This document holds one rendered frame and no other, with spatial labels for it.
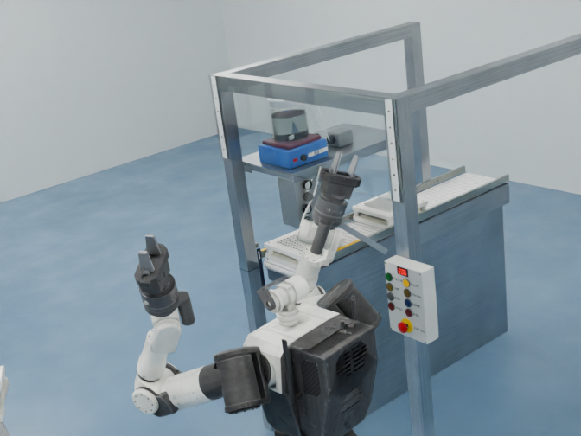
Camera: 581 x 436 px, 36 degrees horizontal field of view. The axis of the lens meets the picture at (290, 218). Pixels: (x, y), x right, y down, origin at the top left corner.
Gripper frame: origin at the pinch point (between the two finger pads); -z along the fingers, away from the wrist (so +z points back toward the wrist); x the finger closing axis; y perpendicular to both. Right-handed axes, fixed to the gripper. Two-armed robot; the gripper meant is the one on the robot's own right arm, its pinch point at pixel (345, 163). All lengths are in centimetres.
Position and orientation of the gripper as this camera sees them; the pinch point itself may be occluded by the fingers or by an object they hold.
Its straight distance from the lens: 251.4
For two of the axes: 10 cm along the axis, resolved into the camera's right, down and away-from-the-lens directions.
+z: -2.9, 8.9, 3.4
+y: -2.7, -4.2, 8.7
